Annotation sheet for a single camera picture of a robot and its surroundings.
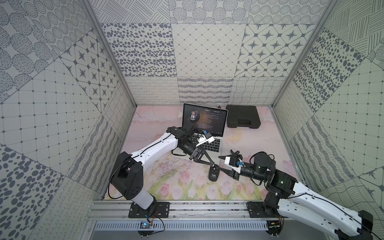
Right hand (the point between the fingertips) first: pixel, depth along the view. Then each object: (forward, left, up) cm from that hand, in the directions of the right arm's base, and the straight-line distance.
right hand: (219, 161), depth 67 cm
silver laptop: (+34, 0, -11) cm, 36 cm away
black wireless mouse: (+2, +1, -20) cm, 20 cm away
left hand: (-1, +3, +1) cm, 4 cm away
